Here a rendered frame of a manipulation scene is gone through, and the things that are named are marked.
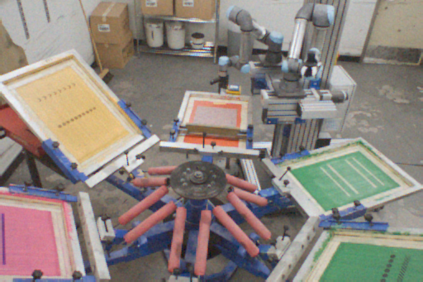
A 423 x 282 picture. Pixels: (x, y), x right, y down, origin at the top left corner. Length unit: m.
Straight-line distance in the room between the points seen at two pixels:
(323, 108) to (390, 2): 3.83
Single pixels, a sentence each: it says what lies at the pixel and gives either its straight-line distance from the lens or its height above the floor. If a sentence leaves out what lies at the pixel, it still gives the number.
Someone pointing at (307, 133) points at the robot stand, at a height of 0.73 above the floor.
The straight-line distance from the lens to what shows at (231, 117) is 3.16.
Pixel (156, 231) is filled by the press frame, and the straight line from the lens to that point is 2.19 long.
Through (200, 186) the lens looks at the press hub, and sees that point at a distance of 2.00.
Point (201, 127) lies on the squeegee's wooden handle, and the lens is 2.87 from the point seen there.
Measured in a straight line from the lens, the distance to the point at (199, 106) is 3.28.
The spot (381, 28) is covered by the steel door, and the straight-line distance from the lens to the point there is 6.77.
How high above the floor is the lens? 2.69
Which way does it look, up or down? 35 degrees down
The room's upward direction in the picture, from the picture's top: 3 degrees clockwise
